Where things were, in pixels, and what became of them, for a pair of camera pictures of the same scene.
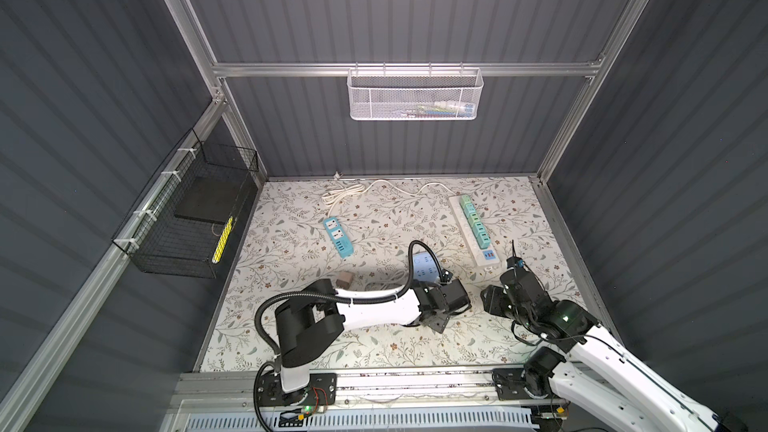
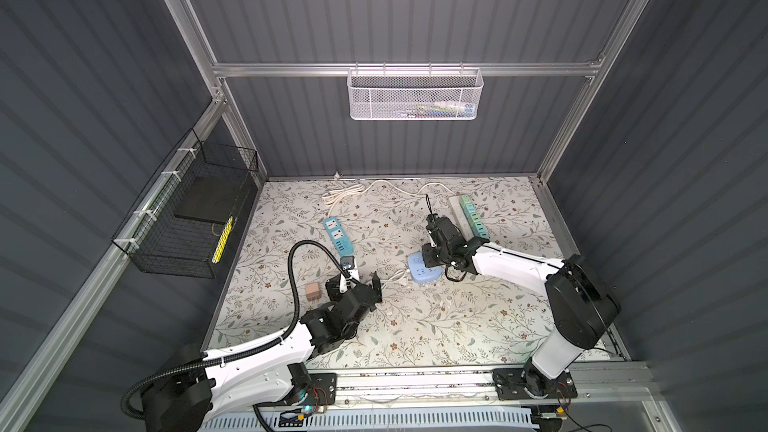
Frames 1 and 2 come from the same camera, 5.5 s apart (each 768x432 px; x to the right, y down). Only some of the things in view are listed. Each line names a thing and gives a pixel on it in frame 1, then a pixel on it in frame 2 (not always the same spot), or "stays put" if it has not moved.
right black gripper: x=490 y=297 to x=426 y=255
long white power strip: x=481 y=256 stays put
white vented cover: x=428 y=420 stays put
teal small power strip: x=342 y=241 stays put
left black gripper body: x=442 y=323 to x=351 y=334
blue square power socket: x=425 y=267 stays put
